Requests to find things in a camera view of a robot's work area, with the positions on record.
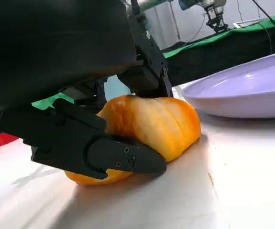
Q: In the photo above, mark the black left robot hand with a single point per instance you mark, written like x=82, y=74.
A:
x=56, y=47

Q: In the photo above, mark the orange white toy bread roll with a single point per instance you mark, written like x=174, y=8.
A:
x=156, y=124

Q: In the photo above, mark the pale green mug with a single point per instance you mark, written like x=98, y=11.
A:
x=115, y=88

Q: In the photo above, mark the green cloth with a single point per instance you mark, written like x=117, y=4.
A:
x=199, y=43

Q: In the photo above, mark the black cloth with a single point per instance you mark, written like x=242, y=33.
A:
x=223, y=62

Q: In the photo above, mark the lilac plate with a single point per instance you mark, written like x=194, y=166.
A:
x=242, y=95

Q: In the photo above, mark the white paper sheet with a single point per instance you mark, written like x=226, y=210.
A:
x=247, y=23

